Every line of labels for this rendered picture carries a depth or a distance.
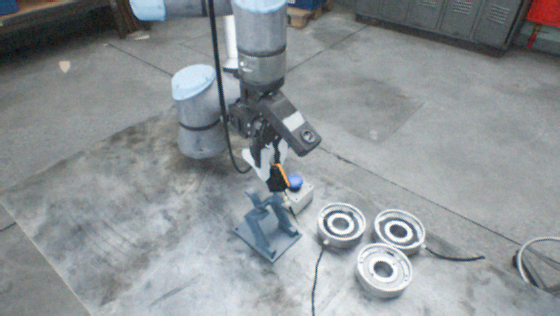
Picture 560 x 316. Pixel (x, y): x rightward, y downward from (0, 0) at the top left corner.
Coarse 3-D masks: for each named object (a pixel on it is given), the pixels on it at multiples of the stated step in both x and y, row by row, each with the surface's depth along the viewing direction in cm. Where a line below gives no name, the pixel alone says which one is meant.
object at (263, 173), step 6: (246, 150) 65; (264, 150) 61; (270, 150) 62; (246, 156) 65; (264, 156) 62; (252, 162) 65; (264, 162) 62; (258, 168) 63; (264, 168) 63; (258, 174) 65; (264, 174) 64; (264, 180) 67
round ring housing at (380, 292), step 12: (360, 252) 72; (372, 252) 74; (384, 252) 74; (396, 252) 73; (360, 264) 71; (372, 264) 71; (384, 264) 73; (408, 264) 70; (360, 276) 69; (372, 276) 70; (396, 276) 69; (408, 276) 69; (372, 288) 67; (384, 288) 66; (396, 288) 67
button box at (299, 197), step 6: (306, 186) 86; (312, 186) 86; (288, 192) 85; (294, 192) 84; (300, 192) 85; (306, 192) 85; (312, 192) 87; (294, 198) 83; (300, 198) 83; (306, 198) 85; (312, 198) 89; (282, 204) 87; (294, 204) 83; (300, 204) 84; (306, 204) 87; (288, 210) 86; (294, 210) 84; (300, 210) 86
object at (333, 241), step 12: (336, 204) 82; (336, 216) 81; (348, 216) 81; (360, 216) 80; (348, 228) 78; (360, 228) 78; (324, 240) 79; (336, 240) 75; (348, 240) 75; (360, 240) 78
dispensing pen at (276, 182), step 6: (270, 168) 66; (276, 168) 65; (270, 174) 66; (276, 174) 65; (282, 174) 66; (270, 180) 67; (276, 180) 65; (282, 180) 66; (270, 186) 68; (276, 186) 66; (282, 186) 66; (282, 192) 68; (282, 198) 69; (288, 198) 69; (288, 204) 69; (294, 216) 70
